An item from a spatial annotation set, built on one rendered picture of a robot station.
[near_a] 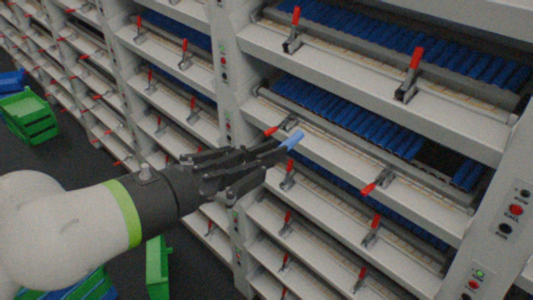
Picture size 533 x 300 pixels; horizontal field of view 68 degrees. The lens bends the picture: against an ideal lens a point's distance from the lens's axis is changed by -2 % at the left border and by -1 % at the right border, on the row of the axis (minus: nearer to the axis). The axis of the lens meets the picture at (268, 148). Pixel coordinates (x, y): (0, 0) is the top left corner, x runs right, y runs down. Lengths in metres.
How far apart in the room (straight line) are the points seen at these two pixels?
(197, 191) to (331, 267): 0.68
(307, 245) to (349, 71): 0.60
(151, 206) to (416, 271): 0.63
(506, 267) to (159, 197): 0.57
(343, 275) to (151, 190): 0.75
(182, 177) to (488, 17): 0.46
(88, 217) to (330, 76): 0.50
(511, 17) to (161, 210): 0.50
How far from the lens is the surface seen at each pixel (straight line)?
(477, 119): 0.70
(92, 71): 2.18
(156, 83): 1.56
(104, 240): 0.50
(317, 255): 1.18
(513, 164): 0.67
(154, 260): 1.66
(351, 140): 0.87
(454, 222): 0.81
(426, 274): 0.96
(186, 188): 0.55
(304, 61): 0.82
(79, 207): 0.49
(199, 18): 1.06
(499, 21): 0.61
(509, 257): 0.77
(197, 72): 1.21
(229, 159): 0.64
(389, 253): 0.97
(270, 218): 1.26
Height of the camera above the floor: 1.50
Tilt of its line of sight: 38 degrees down
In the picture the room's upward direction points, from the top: straight up
